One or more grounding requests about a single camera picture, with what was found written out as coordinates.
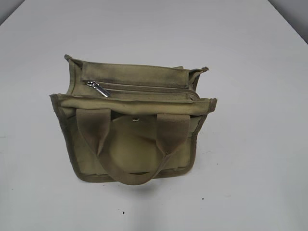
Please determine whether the olive yellow canvas bag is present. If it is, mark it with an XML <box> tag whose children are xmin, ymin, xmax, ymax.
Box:
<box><xmin>51</xmin><ymin>55</ymin><xmax>217</xmax><ymax>185</ymax></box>

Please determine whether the silver metal zipper pull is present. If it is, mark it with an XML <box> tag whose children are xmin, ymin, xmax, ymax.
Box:
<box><xmin>86</xmin><ymin>80</ymin><xmax>110</xmax><ymax>98</ymax></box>

